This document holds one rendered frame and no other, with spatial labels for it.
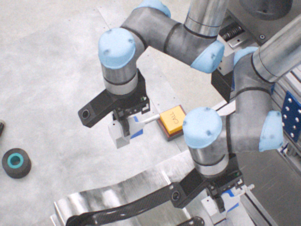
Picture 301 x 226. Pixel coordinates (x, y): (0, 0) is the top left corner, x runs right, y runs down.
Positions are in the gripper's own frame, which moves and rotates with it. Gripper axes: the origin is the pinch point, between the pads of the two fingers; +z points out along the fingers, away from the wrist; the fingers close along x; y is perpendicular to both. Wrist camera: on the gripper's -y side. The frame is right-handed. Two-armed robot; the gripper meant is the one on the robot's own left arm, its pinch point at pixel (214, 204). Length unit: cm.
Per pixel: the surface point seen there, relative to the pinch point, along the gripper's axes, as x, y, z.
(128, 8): 150, 23, 78
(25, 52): 76, -25, 0
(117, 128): 27.9, -11.3, -7.4
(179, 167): 15.4, -2.2, 2.6
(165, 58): 115, 25, 83
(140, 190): 14.2, -13.6, 1.7
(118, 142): 25.6, -12.8, -5.0
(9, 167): 38, -43, -1
